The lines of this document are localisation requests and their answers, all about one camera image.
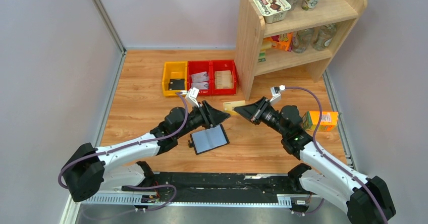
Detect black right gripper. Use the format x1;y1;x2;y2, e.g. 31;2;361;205
233;97;288;137

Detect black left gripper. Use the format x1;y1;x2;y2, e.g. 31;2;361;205
175;100;231;139

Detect black leather card holder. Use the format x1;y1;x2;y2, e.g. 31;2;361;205
188;124;230;155

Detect gold striped credit card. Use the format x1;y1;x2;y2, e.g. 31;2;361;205
215;70;234;89

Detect white striped credit card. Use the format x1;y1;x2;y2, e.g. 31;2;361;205
191;71;209;83

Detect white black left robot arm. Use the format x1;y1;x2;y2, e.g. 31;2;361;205
58;100;231;202

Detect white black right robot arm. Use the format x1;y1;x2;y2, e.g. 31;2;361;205
234;97;396;223

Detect white cards in bin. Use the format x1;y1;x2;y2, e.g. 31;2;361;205
191;82;209;90

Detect right red plastic bin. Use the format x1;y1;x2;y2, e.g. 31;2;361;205
210;60;238;95

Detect red plastic bin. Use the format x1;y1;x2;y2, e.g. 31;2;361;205
187;61;213;96
210;60;238;95

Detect middle red plastic bin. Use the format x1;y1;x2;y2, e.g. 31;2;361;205
187;61;213;96

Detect yellow plastic bin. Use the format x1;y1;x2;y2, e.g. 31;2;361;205
162;61;188;97

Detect stacked colourful sponges pack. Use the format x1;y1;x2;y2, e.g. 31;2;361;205
258;38;272;62

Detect red orange cookie box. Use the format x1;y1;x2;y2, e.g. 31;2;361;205
267;32;293;51

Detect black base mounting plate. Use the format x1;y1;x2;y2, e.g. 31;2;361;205
140;172;310;204

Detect yellow green juice carton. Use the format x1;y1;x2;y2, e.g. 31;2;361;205
302;111;340;132

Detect clear glass bottle left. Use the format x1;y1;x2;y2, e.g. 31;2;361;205
292;28;315;53

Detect clear glass bottle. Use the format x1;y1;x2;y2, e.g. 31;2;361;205
312;23;338;51
292;28;315;53

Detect wooden shelf unit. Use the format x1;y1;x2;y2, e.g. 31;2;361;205
234;0;368;100

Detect clear glass bottle right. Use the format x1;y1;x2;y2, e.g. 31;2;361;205
312;23;338;51

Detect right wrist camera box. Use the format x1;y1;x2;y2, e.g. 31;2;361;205
270;85;286;105

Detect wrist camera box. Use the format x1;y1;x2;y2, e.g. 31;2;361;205
270;85;286;105
180;87;200;107

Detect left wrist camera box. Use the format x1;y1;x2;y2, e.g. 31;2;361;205
180;87;200;107

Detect aluminium frame rail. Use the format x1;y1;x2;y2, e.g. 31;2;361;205
60;0;128;224

